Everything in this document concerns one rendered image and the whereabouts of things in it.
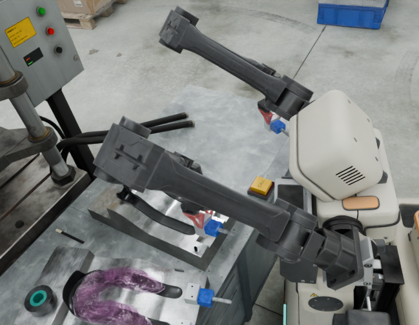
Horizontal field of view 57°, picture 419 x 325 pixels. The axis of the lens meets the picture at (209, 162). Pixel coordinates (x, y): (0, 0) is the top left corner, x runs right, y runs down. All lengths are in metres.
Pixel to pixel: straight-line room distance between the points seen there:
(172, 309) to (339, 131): 0.70
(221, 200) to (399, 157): 2.25
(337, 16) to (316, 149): 3.46
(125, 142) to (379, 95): 2.85
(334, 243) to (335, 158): 0.17
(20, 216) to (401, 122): 2.50
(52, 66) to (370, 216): 1.31
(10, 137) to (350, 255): 1.30
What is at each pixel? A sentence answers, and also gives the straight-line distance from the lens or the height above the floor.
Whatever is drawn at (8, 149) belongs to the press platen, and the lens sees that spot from 1.61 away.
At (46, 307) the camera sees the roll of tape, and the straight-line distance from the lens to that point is 1.23.
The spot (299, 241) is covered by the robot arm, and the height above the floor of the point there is 1.25.
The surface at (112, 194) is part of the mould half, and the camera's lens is 1.49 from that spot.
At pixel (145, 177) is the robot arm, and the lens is 0.58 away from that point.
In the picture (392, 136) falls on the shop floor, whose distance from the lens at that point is 2.96.
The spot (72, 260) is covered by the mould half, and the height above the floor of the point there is 0.91.
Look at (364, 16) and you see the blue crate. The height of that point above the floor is 0.12.
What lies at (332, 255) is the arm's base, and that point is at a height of 1.22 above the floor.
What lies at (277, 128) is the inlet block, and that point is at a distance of 1.48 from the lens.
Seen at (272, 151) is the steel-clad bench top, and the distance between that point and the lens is 1.60.
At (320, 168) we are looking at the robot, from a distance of 0.81.
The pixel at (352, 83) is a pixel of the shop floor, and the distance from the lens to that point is 3.41.
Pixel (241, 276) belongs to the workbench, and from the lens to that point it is 1.63.
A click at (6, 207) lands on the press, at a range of 1.78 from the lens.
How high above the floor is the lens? 1.92
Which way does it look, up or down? 45 degrees down
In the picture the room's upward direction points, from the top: 10 degrees counter-clockwise
